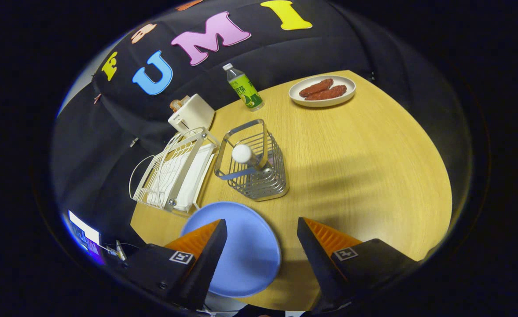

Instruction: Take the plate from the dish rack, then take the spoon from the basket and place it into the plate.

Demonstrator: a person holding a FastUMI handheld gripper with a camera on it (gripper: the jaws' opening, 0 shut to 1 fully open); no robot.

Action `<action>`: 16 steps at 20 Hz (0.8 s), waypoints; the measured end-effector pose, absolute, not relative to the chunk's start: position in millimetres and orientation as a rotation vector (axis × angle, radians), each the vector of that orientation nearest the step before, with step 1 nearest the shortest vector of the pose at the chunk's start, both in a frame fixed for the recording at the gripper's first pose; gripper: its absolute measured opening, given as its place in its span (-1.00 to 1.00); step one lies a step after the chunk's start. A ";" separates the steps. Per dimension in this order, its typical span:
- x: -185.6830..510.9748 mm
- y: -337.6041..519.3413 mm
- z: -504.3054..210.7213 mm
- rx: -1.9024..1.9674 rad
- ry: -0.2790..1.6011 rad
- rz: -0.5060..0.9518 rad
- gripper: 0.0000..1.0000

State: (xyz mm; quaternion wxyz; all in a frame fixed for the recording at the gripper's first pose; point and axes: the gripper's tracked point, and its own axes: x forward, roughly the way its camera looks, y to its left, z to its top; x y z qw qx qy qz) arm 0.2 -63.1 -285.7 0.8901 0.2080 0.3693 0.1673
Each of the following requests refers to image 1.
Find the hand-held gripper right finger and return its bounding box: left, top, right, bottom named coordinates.
left=297, top=217, right=420, bottom=313

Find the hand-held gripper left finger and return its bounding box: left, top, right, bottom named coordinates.
left=125, top=219, right=228, bottom=311

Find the blue plate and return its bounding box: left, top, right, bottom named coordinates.
left=180, top=202, right=282, bottom=298

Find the white wire dish rack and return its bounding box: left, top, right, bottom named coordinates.
left=129, top=127, right=220, bottom=217

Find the metal wire basket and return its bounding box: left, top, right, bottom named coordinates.
left=214, top=119, right=290, bottom=202

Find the metal spoon with white handle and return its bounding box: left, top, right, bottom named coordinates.
left=232, top=144, right=273, bottom=174

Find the cream plate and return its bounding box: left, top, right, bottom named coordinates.
left=289, top=75, right=356, bottom=108

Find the lit laptop screen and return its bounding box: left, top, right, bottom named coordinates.
left=67, top=210, right=105, bottom=265

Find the white toaster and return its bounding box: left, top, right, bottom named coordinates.
left=168, top=93, right=216, bottom=134

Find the brown sausage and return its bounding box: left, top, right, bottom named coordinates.
left=299, top=79, right=334, bottom=98
left=305, top=85, right=347, bottom=101

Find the green label drink bottle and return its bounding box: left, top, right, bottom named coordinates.
left=223, top=63, right=265, bottom=111

